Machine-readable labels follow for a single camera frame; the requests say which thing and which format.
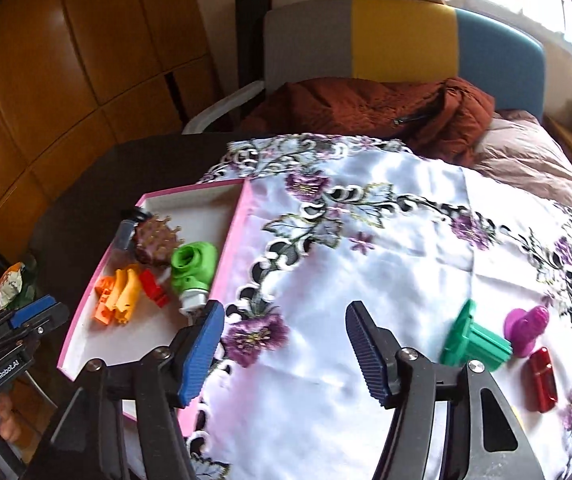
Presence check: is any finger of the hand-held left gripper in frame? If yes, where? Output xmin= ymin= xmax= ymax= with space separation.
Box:
xmin=0 ymin=304 xmax=69 ymax=348
xmin=0 ymin=296 xmax=59 ymax=333

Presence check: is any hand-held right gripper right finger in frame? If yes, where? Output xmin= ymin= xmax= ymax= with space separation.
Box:
xmin=345 ymin=301 xmax=549 ymax=480

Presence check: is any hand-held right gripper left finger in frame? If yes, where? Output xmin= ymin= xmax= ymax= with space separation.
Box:
xmin=23 ymin=300 xmax=227 ymax=480

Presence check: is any orange perforated plastic block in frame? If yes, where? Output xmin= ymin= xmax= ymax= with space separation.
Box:
xmin=94 ymin=276 xmax=119 ymax=325

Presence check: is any pink shallow tray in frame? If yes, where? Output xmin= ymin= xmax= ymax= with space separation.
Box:
xmin=57 ymin=178 xmax=253 ymax=438

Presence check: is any yellow plastic piece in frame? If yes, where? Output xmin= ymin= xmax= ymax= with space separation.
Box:
xmin=113 ymin=268 xmax=144 ymax=325

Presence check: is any red plastic block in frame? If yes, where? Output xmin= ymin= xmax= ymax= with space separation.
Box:
xmin=138 ymin=268 xmax=171 ymax=308

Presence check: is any green plastic pipe elbow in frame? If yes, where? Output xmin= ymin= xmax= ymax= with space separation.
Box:
xmin=171 ymin=241 xmax=217 ymax=317

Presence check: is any crumpled snack packet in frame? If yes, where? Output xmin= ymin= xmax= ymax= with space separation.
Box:
xmin=0 ymin=260 xmax=39 ymax=311

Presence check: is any small dark bottle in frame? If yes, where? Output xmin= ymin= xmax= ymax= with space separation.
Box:
xmin=116 ymin=208 xmax=154 ymax=253

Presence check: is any teal flanged plastic piece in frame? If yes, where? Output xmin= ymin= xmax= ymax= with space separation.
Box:
xmin=440 ymin=299 xmax=513 ymax=372

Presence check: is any brown bumpy ball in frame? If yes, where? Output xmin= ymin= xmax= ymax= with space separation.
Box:
xmin=133 ymin=215 xmax=183 ymax=263

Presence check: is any white floral embroidered tablecloth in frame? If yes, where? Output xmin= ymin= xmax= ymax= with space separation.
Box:
xmin=186 ymin=132 xmax=572 ymax=480

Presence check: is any purple knobbed plastic piece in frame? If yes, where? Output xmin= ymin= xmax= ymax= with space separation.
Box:
xmin=503 ymin=306 xmax=551 ymax=358

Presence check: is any shiny red cylinder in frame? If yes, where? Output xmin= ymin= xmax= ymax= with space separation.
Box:
xmin=528 ymin=346 xmax=558 ymax=413

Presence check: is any rust brown jacket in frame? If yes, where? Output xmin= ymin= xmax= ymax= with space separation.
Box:
xmin=241 ymin=77 xmax=496 ymax=168

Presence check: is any pink grey pillow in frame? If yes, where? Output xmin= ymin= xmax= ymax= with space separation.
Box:
xmin=471 ymin=110 xmax=572 ymax=231

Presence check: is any wooden wardrobe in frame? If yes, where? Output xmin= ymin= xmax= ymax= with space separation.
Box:
xmin=0 ymin=0 xmax=247 ymax=281

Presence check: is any grey yellow blue headboard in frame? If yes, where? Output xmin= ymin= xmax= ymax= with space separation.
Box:
xmin=263 ymin=0 xmax=546 ymax=123

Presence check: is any white bed frame rail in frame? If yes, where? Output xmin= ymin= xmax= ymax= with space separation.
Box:
xmin=182 ymin=80 xmax=267 ymax=135

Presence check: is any black bed post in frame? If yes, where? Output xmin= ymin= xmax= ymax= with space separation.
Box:
xmin=235 ymin=0 xmax=273 ymax=106

